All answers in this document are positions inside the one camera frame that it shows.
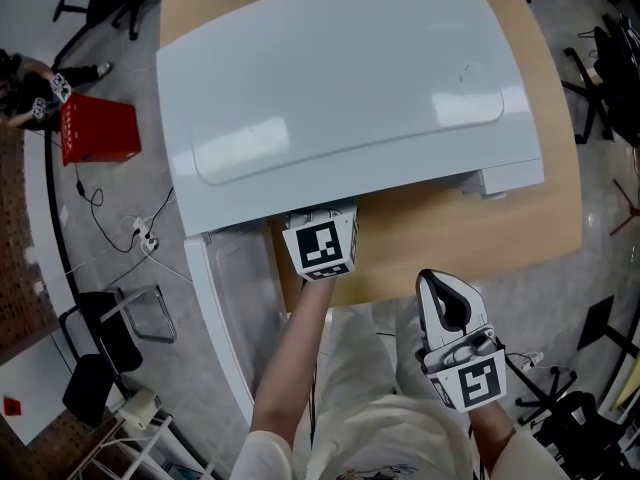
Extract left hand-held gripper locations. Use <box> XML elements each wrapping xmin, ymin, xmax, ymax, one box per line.
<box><xmin>282</xmin><ymin>206</ymin><xmax>360</xmax><ymax>283</ymax></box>

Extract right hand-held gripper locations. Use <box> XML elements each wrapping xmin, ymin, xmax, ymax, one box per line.
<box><xmin>415</xmin><ymin>269</ymin><xmax>509</xmax><ymax>414</ymax></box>

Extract white microwave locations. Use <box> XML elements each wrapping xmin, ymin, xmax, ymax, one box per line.
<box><xmin>155</xmin><ymin>0</ymin><xmax>546</xmax><ymax>427</ymax></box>

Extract person's right forearm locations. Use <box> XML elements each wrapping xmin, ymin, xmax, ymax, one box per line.
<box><xmin>466</xmin><ymin>399</ymin><xmax>519</xmax><ymax>470</ymax></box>

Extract person's left forearm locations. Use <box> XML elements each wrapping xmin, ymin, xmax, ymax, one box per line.
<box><xmin>247</xmin><ymin>277</ymin><xmax>337</xmax><ymax>440</ymax></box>

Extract person's light trousers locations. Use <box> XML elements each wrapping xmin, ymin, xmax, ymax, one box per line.
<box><xmin>313</xmin><ymin>301</ymin><xmax>402</xmax><ymax>405</ymax></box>

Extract black flat plate stand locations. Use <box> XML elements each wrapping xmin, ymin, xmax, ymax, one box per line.
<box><xmin>576</xmin><ymin>294</ymin><xmax>640</xmax><ymax>353</ymax></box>

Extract person's white printed shirt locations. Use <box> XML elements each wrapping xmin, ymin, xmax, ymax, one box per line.
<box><xmin>228</xmin><ymin>391</ymin><xmax>584</xmax><ymax>480</ymax></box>

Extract brown wooden stand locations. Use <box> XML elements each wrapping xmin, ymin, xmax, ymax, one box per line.
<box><xmin>609</xmin><ymin>177</ymin><xmax>640</xmax><ymax>238</ymax></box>

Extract beige box device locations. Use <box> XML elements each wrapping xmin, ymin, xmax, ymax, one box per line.
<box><xmin>118</xmin><ymin>387</ymin><xmax>163</xmax><ymax>432</ymax></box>

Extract red box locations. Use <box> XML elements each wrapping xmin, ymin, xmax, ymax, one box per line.
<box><xmin>59</xmin><ymin>92</ymin><xmax>143</xmax><ymax>168</ymax></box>

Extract white metal rack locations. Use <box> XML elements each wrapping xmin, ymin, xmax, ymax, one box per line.
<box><xmin>74</xmin><ymin>407</ymin><xmax>217</xmax><ymax>480</ymax></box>

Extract black folding chair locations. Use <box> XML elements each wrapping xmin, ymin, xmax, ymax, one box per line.
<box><xmin>58</xmin><ymin>290</ymin><xmax>145</xmax><ymax>428</ymax></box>

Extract white desk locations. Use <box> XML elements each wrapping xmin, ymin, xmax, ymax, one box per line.
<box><xmin>0</xmin><ymin>331</ymin><xmax>82</xmax><ymax>448</ymax></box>

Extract white black striped bag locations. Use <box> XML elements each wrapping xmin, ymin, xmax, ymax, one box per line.
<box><xmin>618</xmin><ymin>13</ymin><xmax>640</xmax><ymax>63</ymax></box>

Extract long white cable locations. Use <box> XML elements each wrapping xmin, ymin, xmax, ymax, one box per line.
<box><xmin>63</xmin><ymin>246</ymin><xmax>195</xmax><ymax>288</ymax></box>

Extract metal frame clear chair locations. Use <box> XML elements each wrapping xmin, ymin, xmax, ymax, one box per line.
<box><xmin>101</xmin><ymin>284</ymin><xmax>178</xmax><ymax>345</ymax></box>

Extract black cable with adapter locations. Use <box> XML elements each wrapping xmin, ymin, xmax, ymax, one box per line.
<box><xmin>73</xmin><ymin>162</ymin><xmax>139</xmax><ymax>255</ymax></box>

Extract black floor hose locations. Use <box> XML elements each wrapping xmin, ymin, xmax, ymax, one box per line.
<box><xmin>42</xmin><ymin>126</ymin><xmax>82</xmax><ymax>300</ymax></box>

